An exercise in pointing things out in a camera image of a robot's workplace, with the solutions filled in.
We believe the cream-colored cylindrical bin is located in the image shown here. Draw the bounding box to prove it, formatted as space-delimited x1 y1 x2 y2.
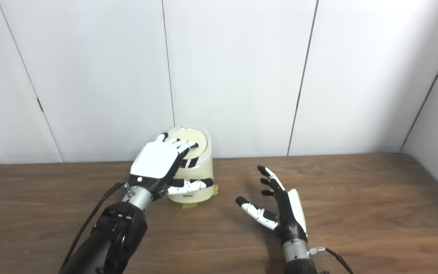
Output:
166 124 215 203

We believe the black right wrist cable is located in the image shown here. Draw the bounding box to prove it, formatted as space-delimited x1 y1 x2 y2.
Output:
309 247 354 274

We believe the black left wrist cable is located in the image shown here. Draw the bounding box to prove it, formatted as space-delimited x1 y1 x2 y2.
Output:
61 182 128 268

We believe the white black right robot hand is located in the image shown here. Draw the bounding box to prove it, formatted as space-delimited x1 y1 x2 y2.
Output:
236 165 308 244

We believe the cream round bin lid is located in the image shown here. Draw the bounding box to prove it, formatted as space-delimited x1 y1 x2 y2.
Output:
170 128 207 160

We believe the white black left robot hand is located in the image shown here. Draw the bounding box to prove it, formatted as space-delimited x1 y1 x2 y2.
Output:
129 132 214 198

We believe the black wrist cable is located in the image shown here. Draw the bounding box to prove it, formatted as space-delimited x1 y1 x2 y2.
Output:
309 247 354 274
61 182 128 268

